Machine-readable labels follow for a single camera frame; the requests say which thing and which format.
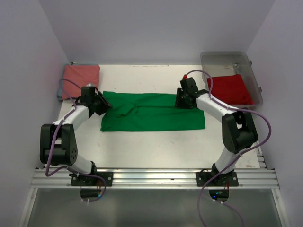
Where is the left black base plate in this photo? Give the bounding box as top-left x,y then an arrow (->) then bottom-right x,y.
69,167 -> 114,187

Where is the green polo shirt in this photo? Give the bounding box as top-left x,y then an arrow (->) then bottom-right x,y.
100,91 -> 206,132

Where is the pink folded shirt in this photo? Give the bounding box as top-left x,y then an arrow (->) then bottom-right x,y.
62,65 -> 100,98

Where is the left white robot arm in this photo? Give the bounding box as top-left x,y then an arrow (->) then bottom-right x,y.
39,86 -> 111,186

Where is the clear plastic bin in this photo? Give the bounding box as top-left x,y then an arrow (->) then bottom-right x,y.
200,51 -> 263,109

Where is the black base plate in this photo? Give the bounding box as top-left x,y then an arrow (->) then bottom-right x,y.
196,169 -> 239,187
69,167 -> 114,187

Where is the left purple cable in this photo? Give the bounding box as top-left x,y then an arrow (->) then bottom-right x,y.
45,79 -> 107,204

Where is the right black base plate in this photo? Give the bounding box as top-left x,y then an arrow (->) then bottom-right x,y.
196,169 -> 239,187

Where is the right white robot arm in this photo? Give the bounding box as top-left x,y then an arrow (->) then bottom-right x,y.
175,76 -> 258,186

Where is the red folded shirt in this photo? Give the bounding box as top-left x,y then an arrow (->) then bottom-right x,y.
211,74 -> 254,106

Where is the aluminium mounting rail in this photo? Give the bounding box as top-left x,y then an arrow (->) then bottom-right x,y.
30,168 -> 279,189

